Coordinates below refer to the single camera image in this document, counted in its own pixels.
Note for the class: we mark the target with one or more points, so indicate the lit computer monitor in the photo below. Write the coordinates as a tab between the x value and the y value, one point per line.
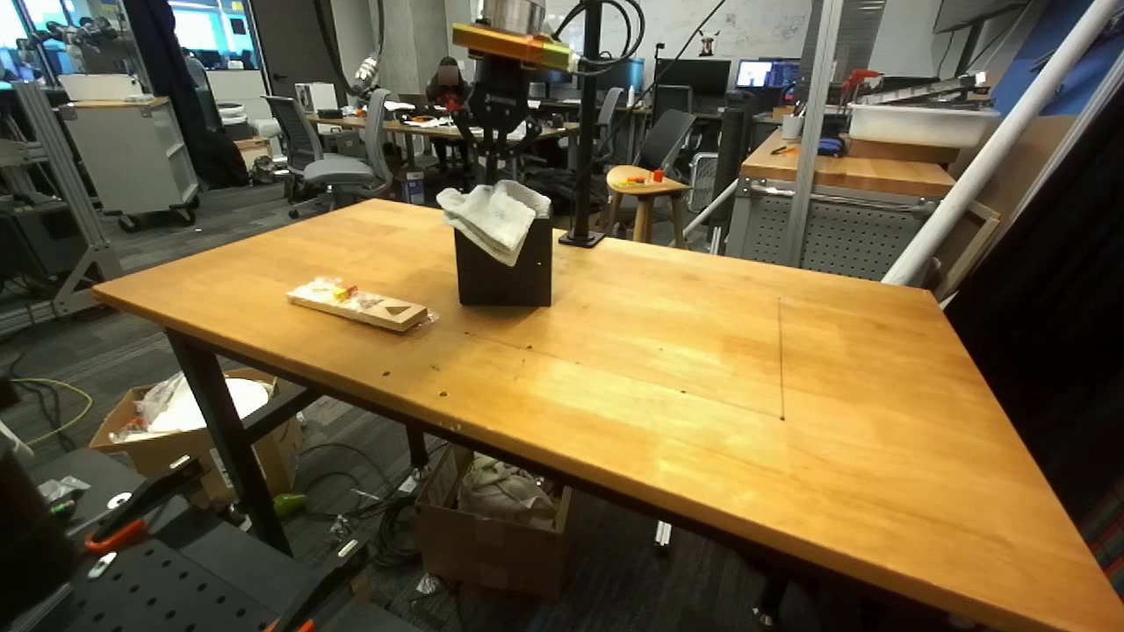
757	76

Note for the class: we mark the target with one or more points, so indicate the wooden shape puzzle board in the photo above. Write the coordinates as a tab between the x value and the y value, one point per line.
356	302

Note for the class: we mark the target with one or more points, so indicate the grey office chair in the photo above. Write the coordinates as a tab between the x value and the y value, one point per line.
319	159

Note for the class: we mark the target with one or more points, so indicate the wooden workbench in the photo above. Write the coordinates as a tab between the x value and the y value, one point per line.
848	174

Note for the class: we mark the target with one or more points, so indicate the white wheeled cart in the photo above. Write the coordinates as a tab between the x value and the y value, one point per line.
129	145

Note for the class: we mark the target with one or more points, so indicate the cardboard box with clutter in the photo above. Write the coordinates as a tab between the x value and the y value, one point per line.
492	533

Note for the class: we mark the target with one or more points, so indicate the black metal table leg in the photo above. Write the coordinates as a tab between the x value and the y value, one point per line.
230	439

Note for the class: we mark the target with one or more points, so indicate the white terry towel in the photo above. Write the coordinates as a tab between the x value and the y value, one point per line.
495	214

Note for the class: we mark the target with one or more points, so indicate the black slotted plastic box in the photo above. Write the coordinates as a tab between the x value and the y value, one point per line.
507	281

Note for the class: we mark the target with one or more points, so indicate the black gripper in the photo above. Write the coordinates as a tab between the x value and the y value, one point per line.
495	88

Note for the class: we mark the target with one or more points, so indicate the grey metal shelf frame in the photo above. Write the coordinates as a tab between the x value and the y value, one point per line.
57	186

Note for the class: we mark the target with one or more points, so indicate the white plastic bin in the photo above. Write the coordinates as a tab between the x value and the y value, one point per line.
917	123

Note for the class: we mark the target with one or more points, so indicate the black perforated board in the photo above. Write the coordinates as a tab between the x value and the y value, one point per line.
175	583

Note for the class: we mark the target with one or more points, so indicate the cardboard box with white bag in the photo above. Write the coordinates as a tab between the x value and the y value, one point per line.
175	427

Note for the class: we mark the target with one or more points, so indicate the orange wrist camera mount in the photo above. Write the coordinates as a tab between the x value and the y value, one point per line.
513	43

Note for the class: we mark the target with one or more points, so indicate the round wooden stool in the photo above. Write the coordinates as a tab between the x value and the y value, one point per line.
640	185

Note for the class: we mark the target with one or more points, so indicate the grey metal upright post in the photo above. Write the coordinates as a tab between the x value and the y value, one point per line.
811	126

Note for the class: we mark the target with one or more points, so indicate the white diagonal pole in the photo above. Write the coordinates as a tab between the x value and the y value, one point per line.
996	142

